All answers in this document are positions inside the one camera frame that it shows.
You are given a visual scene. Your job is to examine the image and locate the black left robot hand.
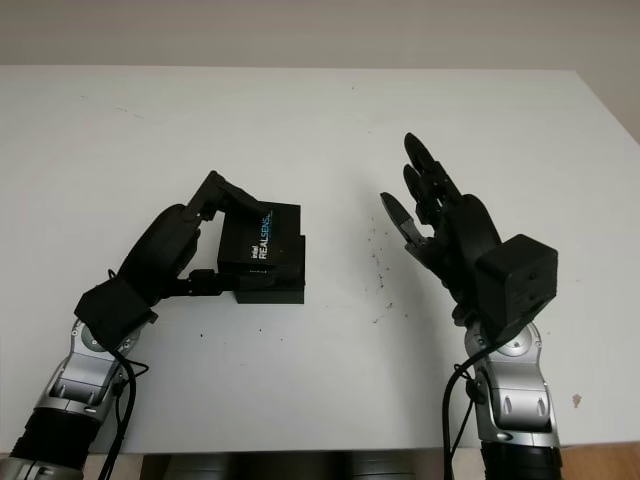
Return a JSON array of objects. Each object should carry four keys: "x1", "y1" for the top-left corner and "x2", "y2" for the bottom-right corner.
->
[{"x1": 107, "y1": 170, "x2": 261, "y2": 307}]

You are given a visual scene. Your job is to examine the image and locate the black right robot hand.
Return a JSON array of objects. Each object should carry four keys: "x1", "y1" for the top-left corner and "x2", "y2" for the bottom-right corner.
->
[{"x1": 378, "y1": 132, "x2": 502, "y2": 327}]

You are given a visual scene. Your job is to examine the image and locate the black Intel RealSense box lid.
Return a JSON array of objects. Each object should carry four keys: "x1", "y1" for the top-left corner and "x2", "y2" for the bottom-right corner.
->
[{"x1": 217, "y1": 199, "x2": 304, "y2": 277}]

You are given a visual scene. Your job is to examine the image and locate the dark robot torso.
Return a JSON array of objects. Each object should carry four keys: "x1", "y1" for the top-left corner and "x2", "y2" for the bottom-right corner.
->
[{"x1": 141, "y1": 452, "x2": 485, "y2": 480}]

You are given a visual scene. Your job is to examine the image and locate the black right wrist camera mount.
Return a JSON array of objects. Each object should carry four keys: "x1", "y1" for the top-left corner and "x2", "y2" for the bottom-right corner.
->
[{"x1": 474, "y1": 233, "x2": 559, "y2": 342}]

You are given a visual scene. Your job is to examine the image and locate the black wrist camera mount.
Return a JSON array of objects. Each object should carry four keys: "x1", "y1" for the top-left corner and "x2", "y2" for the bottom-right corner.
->
[
  {"x1": 73, "y1": 279, "x2": 157, "y2": 354},
  {"x1": 474, "y1": 233, "x2": 559, "y2": 342}
]

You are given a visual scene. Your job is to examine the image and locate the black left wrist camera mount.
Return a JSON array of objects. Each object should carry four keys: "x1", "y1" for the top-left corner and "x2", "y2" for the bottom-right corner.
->
[{"x1": 73, "y1": 279, "x2": 157, "y2": 354}]

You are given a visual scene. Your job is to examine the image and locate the black camera box base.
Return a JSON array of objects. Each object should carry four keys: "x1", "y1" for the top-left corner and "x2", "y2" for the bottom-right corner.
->
[{"x1": 234, "y1": 234, "x2": 307, "y2": 307}]

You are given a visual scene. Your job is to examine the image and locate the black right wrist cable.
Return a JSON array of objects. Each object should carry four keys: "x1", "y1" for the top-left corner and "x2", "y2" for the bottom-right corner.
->
[{"x1": 441, "y1": 344, "x2": 501, "y2": 480}]

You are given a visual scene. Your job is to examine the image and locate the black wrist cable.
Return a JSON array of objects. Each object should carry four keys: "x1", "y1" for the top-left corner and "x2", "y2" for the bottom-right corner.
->
[
  {"x1": 441, "y1": 344, "x2": 501, "y2": 480},
  {"x1": 96, "y1": 344, "x2": 151, "y2": 480}
]

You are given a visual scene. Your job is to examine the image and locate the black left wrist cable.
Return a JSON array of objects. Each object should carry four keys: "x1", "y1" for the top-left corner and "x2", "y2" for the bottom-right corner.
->
[{"x1": 96, "y1": 344, "x2": 151, "y2": 480}]

